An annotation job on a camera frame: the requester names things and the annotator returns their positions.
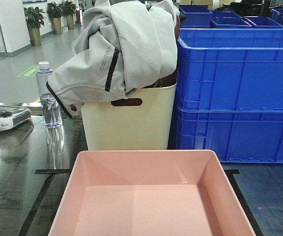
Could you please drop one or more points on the pink plastic bin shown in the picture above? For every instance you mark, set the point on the pink plastic bin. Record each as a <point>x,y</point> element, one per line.
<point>149,193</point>

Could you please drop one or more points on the blue bin background left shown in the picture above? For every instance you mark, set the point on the blue bin background left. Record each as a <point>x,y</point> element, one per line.
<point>196,16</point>

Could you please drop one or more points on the blue bin background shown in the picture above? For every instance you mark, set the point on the blue bin background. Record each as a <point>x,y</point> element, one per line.
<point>196,16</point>
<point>260,22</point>
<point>229,23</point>

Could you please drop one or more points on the blue bin background middle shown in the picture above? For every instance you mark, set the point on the blue bin background middle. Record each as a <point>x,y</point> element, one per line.
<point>229,23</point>

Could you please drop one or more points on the blue bin background right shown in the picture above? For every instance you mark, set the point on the blue bin background right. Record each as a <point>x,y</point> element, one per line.
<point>260,22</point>

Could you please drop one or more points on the cream plastic basket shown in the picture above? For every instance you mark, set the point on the cream plastic basket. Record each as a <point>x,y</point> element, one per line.
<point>142,123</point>

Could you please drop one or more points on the grey jacket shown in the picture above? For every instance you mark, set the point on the grey jacket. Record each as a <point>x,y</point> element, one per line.
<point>123,46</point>

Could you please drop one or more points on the large blue crate upper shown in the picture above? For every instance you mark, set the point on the large blue crate upper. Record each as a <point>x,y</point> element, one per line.
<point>230,69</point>

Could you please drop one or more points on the large blue crate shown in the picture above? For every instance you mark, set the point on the large blue crate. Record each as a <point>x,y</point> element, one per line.
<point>230,69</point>
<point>246,137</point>

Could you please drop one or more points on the clear water bottle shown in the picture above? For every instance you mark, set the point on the clear water bottle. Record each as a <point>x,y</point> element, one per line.
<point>50,108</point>

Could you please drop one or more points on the large blue crate lower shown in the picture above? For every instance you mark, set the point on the large blue crate lower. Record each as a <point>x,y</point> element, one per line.
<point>246,137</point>

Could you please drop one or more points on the green floor sign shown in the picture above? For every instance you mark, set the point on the green floor sign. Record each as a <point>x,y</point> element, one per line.
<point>29,73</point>

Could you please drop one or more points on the potted plant right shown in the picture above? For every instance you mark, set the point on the potted plant right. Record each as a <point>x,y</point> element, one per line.
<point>68,8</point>

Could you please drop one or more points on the potted plant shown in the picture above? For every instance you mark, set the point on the potted plant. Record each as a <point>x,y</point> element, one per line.
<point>55,13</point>
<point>34,17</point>
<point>68,8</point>

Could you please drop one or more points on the potted plant middle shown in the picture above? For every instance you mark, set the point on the potted plant middle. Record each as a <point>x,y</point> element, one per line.
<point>55,13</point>

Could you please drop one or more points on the white game controller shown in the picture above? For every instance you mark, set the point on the white game controller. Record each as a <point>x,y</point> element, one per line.
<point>13,116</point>

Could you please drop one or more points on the potted plant left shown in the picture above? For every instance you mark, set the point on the potted plant left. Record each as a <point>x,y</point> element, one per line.
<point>34,17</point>

